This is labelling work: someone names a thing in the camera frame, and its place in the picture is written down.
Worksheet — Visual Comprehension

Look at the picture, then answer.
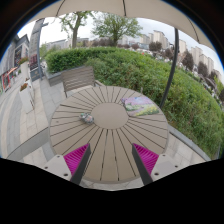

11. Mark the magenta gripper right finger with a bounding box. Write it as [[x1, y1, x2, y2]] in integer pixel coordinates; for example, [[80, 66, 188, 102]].
[[131, 143, 183, 186]]

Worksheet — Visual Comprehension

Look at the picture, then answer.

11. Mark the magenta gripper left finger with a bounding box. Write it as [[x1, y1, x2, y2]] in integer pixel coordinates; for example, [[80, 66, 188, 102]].
[[43, 143, 92, 186]]

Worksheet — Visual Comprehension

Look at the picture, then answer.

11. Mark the patterned computer mouse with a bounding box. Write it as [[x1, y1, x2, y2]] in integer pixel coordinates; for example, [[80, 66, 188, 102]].
[[79, 113, 94, 124]]

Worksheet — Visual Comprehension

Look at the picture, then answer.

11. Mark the floral mouse pad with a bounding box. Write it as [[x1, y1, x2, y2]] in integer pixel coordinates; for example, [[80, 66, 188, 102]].
[[121, 96, 159, 116]]

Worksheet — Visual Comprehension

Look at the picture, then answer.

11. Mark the round slatted patio table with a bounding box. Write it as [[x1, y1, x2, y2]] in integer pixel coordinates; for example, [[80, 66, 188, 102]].
[[50, 86, 169, 183]]

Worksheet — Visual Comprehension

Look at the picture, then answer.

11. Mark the dark curved umbrella pole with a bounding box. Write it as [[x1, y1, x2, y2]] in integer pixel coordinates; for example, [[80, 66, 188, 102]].
[[159, 28, 179, 109]]

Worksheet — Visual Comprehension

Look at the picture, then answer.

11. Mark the green hedge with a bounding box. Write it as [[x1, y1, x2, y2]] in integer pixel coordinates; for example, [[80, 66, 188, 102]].
[[46, 47, 224, 157]]

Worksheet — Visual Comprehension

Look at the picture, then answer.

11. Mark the grey slatted patio chair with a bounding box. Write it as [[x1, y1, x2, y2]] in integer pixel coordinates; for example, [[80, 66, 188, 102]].
[[61, 66, 95, 93]]

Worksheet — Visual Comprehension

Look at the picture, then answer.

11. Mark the white planter box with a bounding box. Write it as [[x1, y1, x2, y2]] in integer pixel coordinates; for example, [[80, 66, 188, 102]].
[[19, 83, 34, 113]]

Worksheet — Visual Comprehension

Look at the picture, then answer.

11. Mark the grey street pole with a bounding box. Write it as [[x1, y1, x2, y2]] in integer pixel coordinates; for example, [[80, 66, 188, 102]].
[[37, 19, 49, 80]]

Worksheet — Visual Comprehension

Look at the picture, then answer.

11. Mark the beige patio umbrella canopy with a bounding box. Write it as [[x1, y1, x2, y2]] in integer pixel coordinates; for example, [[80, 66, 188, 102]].
[[29, 0, 214, 50]]

